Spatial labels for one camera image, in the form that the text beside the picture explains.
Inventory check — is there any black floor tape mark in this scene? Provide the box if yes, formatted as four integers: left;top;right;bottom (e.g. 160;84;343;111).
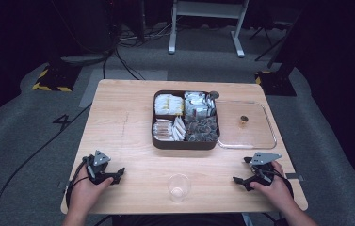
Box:
52;113;72;132

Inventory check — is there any person's right hand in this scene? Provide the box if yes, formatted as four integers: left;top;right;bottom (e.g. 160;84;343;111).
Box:
249;161;295;215

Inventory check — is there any black tripod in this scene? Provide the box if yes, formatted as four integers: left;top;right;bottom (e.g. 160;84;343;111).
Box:
248;20;294;63

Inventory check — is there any bundle of black floor cables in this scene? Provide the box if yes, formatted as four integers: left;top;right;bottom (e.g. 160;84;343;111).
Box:
102;29;179;81

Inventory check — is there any clear plastic cup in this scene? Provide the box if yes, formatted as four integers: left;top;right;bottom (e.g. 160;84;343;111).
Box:
167;172;192;203

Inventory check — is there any clear box lid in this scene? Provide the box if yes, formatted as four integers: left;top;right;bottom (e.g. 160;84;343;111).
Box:
215;100;278;151

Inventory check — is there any pile of white yellow packets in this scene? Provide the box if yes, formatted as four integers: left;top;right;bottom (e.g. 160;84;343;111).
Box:
153;93;185;117

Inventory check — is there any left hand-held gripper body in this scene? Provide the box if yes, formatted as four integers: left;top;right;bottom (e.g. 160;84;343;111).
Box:
84;150;117;186

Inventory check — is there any hand-held gripper cable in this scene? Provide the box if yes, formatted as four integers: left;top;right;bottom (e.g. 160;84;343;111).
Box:
65;154;92;209
272;173;296;202

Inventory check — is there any brown compartment box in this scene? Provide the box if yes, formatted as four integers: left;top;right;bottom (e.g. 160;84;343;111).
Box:
151;89;221;151

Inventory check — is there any pile of clear packets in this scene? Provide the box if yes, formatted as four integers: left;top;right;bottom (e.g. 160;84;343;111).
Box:
153;119;175;142

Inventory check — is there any white table frame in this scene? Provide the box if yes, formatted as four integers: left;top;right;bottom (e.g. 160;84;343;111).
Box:
168;0;250;59

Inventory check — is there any pile of dark packets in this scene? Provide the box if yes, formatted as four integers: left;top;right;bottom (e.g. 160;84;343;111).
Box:
184;115;219;143

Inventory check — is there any row of white sachets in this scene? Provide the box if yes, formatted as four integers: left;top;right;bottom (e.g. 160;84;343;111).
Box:
171;116;186;142

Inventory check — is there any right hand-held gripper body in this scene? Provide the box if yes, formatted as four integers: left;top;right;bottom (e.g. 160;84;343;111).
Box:
243;152;282;186

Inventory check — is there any yellow black striped stand base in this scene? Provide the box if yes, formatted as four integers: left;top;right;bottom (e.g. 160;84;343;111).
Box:
254;70;298;97
31;63;83;93

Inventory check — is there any person's left hand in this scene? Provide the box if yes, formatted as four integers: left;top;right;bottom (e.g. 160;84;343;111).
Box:
67;173;116;218

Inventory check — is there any pile of silver packets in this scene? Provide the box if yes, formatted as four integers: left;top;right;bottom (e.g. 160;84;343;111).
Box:
183;90;217;119

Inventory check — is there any left hand-held gripper cable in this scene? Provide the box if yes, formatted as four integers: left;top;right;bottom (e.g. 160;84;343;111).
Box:
65;154;92;209

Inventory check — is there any long black floor cable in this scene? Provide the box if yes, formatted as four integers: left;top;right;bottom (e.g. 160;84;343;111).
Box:
0;103;92;226

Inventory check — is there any right hand-held gripper cable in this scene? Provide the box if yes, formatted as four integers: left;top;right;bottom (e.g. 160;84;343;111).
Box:
272;173;296;202

